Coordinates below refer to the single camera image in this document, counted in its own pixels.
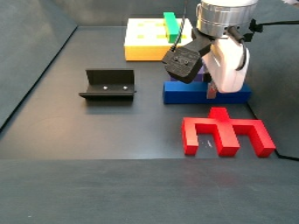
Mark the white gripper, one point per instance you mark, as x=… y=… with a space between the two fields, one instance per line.
x=227 y=64

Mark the blue bar block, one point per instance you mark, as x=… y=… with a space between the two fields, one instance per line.
x=179 y=93

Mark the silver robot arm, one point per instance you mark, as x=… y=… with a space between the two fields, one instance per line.
x=223 y=20

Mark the yellow slotted board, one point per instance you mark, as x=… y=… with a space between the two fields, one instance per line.
x=146 y=41

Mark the purple E-shaped block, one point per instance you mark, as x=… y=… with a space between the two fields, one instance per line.
x=197 y=78

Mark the red E-shaped block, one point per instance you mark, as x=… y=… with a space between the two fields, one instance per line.
x=225 y=129

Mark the green bar block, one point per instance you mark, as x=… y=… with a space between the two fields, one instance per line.
x=173 y=28

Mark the black angle bracket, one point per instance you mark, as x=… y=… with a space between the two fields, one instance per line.
x=110 y=84

